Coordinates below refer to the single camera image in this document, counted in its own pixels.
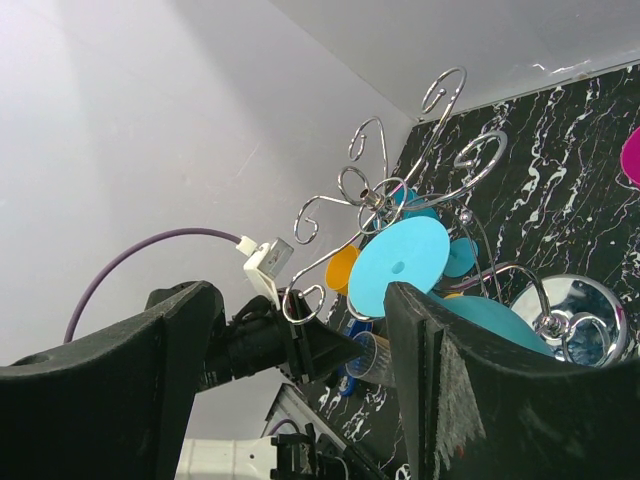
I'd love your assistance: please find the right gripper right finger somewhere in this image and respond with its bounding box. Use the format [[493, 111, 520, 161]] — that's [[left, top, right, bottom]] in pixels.
[[384, 282, 639, 479]]

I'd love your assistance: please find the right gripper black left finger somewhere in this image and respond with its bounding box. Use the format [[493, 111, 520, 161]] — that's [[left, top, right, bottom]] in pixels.
[[1, 281, 223, 479]]

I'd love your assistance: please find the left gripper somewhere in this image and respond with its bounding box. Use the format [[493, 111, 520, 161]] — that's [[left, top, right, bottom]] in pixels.
[[199, 290, 362, 392]]

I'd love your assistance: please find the clear wine glass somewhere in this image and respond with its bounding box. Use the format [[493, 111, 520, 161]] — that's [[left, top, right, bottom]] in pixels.
[[346, 331, 396, 388]]

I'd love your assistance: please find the blue wine glass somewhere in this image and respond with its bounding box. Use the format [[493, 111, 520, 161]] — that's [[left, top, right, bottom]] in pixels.
[[391, 186, 478, 278], [348, 220, 553, 357]]

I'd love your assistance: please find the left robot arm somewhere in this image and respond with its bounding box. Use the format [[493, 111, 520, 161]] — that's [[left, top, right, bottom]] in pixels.
[[176, 296, 385, 479]]

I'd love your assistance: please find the orange wine glass right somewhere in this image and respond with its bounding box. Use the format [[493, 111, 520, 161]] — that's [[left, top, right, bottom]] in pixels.
[[325, 245, 360, 296]]

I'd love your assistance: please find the chrome wine glass rack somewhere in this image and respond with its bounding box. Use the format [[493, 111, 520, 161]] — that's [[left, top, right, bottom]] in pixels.
[[282, 65, 629, 367]]

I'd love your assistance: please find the magenta wine glass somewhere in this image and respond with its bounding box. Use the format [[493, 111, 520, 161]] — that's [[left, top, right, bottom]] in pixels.
[[620, 128, 640, 187]]

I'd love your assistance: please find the blue carabiner clip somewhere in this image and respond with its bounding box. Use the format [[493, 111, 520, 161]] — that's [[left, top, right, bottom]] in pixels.
[[338, 318, 372, 397]]

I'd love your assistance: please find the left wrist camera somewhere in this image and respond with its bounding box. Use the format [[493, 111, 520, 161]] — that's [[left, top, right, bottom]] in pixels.
[[236, 236, 294, 310]]

